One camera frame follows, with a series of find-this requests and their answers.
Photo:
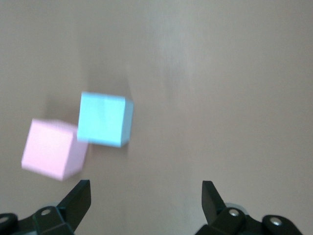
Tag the blue foam cube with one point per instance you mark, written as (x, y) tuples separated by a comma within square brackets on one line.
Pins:
[(101, 117)]

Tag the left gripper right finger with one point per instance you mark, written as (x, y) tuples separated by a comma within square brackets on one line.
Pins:
[(212, 205)]

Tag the pink foam cube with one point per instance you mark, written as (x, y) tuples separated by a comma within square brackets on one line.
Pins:
[(49, 149)]

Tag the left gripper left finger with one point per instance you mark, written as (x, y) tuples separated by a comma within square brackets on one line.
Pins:
[(75, 203)]

